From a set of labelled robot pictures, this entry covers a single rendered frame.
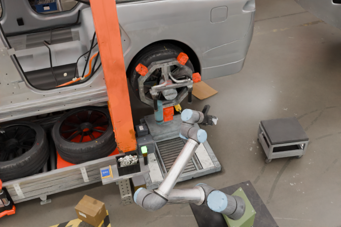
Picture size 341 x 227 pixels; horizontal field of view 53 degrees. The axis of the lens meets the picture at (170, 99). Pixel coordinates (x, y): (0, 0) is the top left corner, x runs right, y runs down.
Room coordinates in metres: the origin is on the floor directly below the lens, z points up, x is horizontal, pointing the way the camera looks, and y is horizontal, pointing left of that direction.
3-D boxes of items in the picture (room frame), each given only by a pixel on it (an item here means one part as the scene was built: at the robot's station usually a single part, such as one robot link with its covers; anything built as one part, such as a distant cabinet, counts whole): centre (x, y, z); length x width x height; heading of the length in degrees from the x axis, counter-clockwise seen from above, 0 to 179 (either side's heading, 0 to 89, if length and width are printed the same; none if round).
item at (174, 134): (2.91, 0.08, 0.13); 0.50 x 0.36 x 0.10; 105
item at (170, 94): (2.68, 0.02, 0.85); 0.21 x 0.14 x 0.14; 15
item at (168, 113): (2.78, 0.05, 0.48); 0.16 x 0.12 x 0.17; 15
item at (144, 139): (2.57, 0.31, 0.26); 0.42 x 0.18 x 0.35; 15
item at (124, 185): (2.01, 0.47, 0.21); 0.10 x 0.10 x 0.42; 15
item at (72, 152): (2.58, 0.89, 0.39); 0.66 x 0.66 x 0.24
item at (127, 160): (2.03, 0.41, 0.51); 0.20 x 0.14 x 0.13; 102
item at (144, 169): (2.02, 0.44, 0.44); 0.43 x 0.17 x 0.03; 105
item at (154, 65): (2.75, 0.04, 0.85); 0.54 x 0.07 x 0.54; 105
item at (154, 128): (2.91, 0.08, 0.32); 0.40 x 0.30 x 0.28; 105
